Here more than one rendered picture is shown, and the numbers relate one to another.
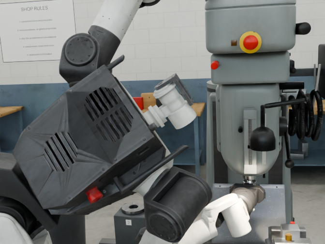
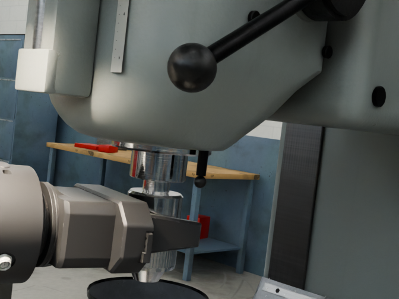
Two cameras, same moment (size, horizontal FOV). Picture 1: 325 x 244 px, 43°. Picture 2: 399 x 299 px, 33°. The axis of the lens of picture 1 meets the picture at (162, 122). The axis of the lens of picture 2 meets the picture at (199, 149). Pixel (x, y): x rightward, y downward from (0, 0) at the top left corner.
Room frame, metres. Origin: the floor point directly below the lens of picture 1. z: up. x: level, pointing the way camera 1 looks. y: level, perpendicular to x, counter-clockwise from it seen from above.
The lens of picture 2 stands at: (0.94, -0.63, 1.34)
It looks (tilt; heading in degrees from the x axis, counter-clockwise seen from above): 3 degrees down; 33
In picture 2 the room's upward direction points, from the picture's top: 7 degrees clockwise
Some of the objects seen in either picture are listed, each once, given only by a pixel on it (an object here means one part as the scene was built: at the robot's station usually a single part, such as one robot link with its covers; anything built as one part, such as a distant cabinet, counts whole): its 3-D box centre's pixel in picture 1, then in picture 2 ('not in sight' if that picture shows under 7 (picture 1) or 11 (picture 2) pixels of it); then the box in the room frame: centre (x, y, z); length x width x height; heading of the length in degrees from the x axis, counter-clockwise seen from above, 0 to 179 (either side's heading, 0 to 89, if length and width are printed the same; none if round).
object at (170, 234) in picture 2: not in sight; (168, 234); (1.37, -0.33, 1.24); 0.06 x 0.02 x 0.03; 156
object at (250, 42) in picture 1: (250, 42); not in sight; (1.14, -0.25, 1.76); 0.04 x 0.03 x 0.04; 79
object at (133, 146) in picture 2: not in sight; (161, 145); (1.39, -0.30, 1.31); 0.09 x 0.09 x 0.01
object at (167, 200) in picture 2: (249, 182); (155, 197); (1.39, -0.30, 1.26); 0.05 x 0.05 x 0.01
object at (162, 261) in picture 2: not in sight; (151, 235); (1.39, -0.30, 1.23); 0.05 x 0.05 x 0.06
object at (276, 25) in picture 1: (248, 25); not in sight; (1.40, -0.30, 1.81); 0.47 x 0.26 x 0.16; 169
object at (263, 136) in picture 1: (262, 137); not in sight; (1.14, -0.29, 1.49); 0.07 x 0.07 x 0.06
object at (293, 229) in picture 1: (289, 234); not in sight; (1.36, -0.44, 1.07); 0.06 x 0.05 x 0.06; 82
